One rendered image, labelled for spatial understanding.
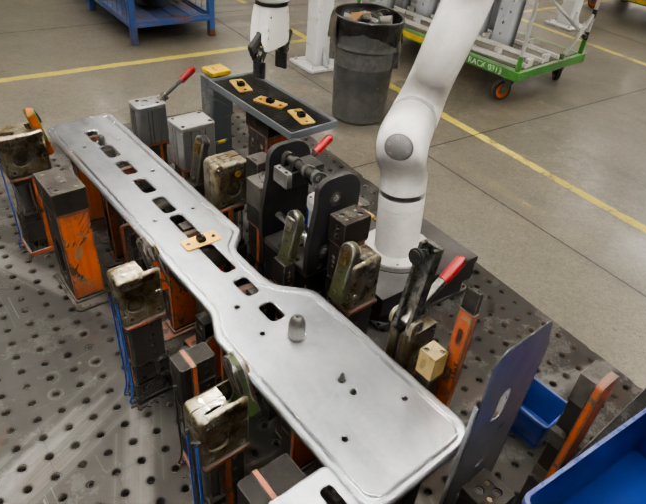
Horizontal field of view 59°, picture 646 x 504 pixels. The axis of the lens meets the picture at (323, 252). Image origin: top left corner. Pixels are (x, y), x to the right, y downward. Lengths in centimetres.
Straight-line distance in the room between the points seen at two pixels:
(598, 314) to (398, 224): 165
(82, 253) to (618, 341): 223
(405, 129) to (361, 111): 286
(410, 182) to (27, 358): 98
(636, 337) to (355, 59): 237
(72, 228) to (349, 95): 291
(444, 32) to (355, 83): 281
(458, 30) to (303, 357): 72
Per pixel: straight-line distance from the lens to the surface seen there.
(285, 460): 91
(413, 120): 132
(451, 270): 103
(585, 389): 84
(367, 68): 402
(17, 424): 139
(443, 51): 129
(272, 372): 99
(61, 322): 157
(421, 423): 95
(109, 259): 173
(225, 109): 173
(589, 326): 288
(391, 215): 147
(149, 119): 175
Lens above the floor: 175
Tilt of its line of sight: 37 degrees down
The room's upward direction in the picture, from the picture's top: 5 degrees clockwise
